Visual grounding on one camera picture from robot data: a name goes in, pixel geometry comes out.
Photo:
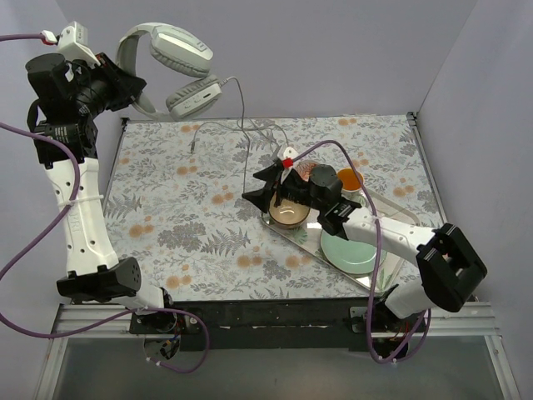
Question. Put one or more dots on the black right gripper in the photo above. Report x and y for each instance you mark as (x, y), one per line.
(281, 188)

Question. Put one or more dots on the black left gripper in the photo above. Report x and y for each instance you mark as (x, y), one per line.
(115, 84)

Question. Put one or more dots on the white over-ear headphones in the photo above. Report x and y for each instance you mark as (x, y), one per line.
(179, 50)

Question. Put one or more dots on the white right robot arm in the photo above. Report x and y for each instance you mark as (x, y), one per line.
(449, 267)

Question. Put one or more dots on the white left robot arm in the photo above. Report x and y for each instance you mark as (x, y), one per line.
(70, 95)

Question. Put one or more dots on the beige ceramic bowl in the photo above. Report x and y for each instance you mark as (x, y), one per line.
(288, 214)

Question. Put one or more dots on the red patterned small bowl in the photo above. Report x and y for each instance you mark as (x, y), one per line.
(304, 168)

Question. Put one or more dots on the floral metal tray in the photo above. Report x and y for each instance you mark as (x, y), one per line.
(307, 237)

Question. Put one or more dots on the orange small cup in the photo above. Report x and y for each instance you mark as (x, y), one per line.
(351, 184)

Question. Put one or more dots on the floral table mat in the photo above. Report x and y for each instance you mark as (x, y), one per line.
(175, 203)

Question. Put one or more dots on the green ceramic plate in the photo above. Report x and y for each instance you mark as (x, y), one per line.
(356, 258)

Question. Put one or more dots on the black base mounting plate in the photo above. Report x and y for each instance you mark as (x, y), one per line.
(192, 338)

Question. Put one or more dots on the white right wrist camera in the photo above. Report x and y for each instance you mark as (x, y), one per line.
(287, 158)

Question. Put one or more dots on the aluminium frame rail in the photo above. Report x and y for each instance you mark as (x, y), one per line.
(347, 315)

